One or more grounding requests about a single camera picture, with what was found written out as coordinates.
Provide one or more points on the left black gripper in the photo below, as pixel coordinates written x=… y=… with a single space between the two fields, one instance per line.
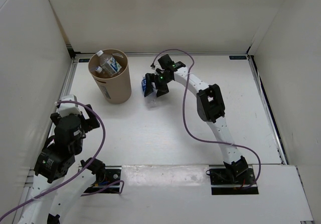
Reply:
x=93 y=122

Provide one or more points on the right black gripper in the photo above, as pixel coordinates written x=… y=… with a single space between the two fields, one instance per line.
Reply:
x=150 y=78

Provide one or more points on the blue label plastic bottle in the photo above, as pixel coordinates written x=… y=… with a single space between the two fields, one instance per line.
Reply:
x=149 y=100

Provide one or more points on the green label plastic bottle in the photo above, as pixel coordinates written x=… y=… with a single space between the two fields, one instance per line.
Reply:
x=109 y=64

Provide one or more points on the clear unlabelled plastic bottle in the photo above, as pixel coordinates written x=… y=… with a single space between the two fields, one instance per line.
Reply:
x=99 y=69

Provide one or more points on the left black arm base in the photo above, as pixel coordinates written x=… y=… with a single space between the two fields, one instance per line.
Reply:
x=105 y=177

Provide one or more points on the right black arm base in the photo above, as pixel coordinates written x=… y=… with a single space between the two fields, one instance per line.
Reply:
x=222 y=183

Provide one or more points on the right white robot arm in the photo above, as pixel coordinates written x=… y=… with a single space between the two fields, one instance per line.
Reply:
x=210 y=108

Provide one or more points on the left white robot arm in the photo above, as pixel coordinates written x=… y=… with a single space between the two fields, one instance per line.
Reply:
x=52 y=194

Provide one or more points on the brown cylindrical garbage bin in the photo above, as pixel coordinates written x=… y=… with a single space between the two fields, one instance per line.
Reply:
x=116 y=89

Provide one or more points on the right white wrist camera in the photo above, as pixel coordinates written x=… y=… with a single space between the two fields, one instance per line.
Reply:
x=155 y=66

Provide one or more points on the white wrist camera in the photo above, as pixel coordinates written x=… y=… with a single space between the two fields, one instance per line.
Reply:
x=155 y=66
x=66 y=109

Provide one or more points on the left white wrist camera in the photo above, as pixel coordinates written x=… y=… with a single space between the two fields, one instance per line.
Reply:
x=66 y=109

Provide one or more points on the left aluminium frame rail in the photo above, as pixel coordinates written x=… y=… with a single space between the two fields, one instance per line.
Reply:
x=68 y=79

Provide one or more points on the aluminium frame rail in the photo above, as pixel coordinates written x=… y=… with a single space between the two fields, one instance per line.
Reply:
x=268 y=110
x=129 y=54
x=68 y=79

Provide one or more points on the back aluminium frame rail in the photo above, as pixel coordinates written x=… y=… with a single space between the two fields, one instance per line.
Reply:
x=129 y=54

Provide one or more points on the right aluminium frame rail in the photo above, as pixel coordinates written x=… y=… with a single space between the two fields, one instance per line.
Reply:
x=268 y=110

